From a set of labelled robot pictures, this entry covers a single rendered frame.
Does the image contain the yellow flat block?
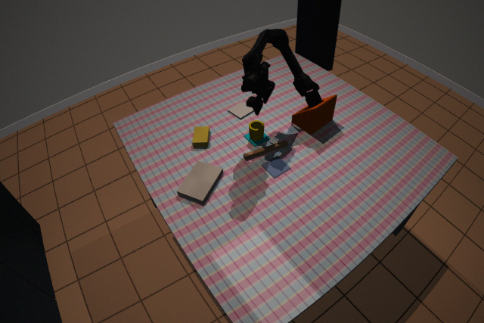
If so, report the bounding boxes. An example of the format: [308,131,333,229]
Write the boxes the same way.
[193,126,209,148]

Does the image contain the brown wooden bar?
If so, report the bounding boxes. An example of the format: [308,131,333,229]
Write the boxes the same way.
[244,140,288,160]

